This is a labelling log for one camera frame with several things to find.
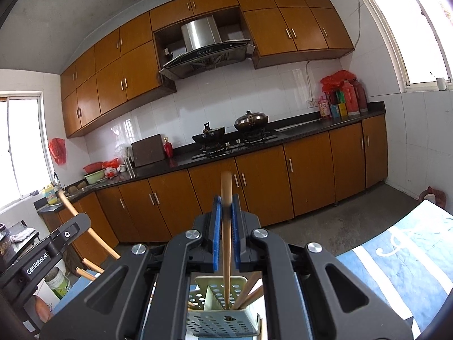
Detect blue white striped tablecloth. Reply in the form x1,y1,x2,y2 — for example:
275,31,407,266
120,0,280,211
60,198,453,340

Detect black wok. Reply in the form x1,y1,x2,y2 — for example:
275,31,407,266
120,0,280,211
192,122,227,146

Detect gas stove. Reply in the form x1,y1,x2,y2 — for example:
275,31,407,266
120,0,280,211
191,131,287,160

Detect pink packet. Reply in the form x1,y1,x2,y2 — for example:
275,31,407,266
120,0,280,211
318,95,332,120

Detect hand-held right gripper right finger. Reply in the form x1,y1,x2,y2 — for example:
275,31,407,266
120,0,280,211
231,194,414,340

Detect wooden lower cabinets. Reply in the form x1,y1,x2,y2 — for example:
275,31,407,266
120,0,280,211
39,115,389,252

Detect brown cutting board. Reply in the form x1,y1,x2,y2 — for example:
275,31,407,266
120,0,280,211
131,134,166,168

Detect large red plastic bag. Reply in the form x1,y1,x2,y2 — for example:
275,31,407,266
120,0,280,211
320,70,356,93

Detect window beside sink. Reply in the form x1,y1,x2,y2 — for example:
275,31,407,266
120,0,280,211
0,92,49,214

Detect steel range hood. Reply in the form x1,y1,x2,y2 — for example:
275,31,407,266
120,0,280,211
159,18,256,80

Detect bamboo chair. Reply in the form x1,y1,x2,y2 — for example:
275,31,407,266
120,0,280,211
58,191,123,282

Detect white paint bucket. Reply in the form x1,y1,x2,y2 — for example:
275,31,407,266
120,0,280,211
44,267,72,300

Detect dark pot with lid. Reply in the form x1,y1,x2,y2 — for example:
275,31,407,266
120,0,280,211
234,110,270,132

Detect cluttered side table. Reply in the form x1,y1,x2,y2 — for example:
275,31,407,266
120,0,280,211
0,221,40,256

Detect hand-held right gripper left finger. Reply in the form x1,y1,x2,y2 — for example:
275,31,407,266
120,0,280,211
40,194,222,340

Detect black countertop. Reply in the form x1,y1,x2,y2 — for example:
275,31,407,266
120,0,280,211
33,101,386,214

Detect yellow bottle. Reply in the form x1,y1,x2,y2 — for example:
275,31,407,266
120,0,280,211
44,184,59,205

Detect green perforated chopstick holder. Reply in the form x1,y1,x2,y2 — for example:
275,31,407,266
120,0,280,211
186,276,264,340

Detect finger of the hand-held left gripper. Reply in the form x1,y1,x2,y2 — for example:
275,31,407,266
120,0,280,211
49,212,91,252

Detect hanging red plastic bag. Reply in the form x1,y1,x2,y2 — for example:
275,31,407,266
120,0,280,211
49,137,67,165

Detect green basin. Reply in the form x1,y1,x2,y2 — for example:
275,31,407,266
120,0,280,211
84,171,107,185

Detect dark red thermos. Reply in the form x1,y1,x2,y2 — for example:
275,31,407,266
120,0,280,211
354,78,369,113

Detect window with white cup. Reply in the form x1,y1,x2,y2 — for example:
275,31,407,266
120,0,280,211
349,0,453,93

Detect reddish brown object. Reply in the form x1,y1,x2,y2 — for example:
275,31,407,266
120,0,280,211
417,185,447,209

